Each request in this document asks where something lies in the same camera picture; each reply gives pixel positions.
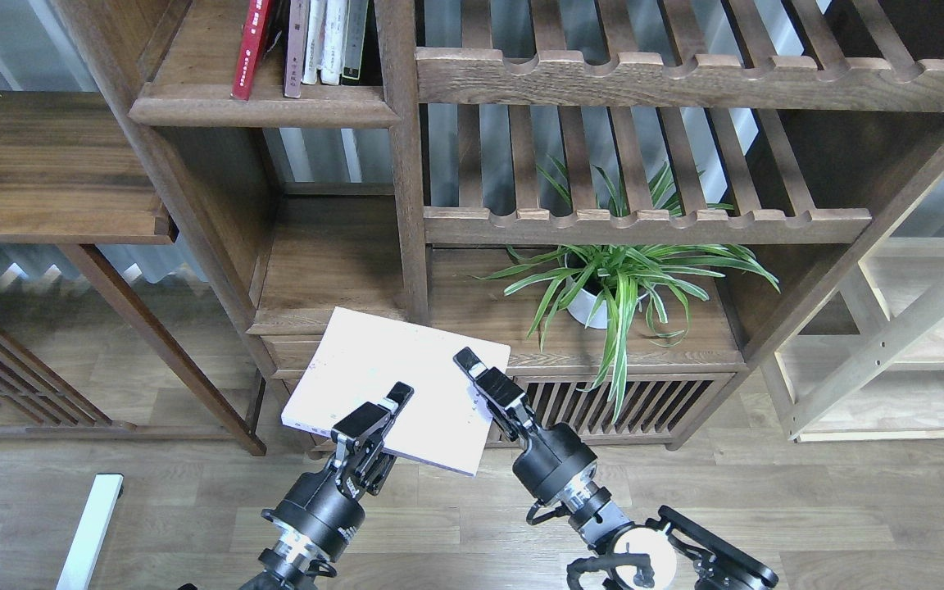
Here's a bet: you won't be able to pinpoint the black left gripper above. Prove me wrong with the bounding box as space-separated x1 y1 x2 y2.
263 382 415 561

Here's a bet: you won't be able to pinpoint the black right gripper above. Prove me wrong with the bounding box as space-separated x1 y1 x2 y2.
453 347 598 507

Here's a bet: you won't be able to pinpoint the white paperback book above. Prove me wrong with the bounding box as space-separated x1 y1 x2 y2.
281 307 511 477

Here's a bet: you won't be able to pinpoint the maroon book white characters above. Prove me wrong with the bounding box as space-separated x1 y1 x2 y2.
284 0 310 98

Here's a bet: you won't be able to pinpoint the red hardcover book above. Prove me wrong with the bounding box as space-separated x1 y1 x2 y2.
231 1 279 101

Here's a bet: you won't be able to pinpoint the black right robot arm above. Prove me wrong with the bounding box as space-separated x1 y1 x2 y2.
454 347 779 589

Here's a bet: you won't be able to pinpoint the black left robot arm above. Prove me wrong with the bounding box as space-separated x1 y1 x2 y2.
243 382 414 589

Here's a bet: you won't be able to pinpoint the light wooden shelf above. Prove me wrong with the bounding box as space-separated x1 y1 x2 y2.
760 135 944 444

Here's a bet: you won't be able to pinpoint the white plant pot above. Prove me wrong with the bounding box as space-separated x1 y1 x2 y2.
566 280 613 329

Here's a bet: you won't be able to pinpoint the green spider plant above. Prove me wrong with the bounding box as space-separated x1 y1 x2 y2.
472 156 782 423

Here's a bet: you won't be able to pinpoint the dark wooden bookshelf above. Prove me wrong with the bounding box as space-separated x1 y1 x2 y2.
53 1 944 448

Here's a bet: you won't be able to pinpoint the white upright book middle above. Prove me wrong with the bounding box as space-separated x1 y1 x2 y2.
320 0 348 85

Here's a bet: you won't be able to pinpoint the white upright book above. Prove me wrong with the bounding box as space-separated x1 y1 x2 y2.
320 0 348 85
301 0 326 85

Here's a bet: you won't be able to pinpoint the white metal bar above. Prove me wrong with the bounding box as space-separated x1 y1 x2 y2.
56 473 124 589

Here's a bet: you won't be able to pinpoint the dark green upright book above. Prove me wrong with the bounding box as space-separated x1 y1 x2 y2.
341 0 370 85

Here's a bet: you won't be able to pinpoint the white upright book left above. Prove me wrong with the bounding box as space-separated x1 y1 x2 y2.
301 0 326 85

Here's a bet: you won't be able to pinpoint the dark wooden side table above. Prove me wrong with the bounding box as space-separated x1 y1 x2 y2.
0 91 266 456

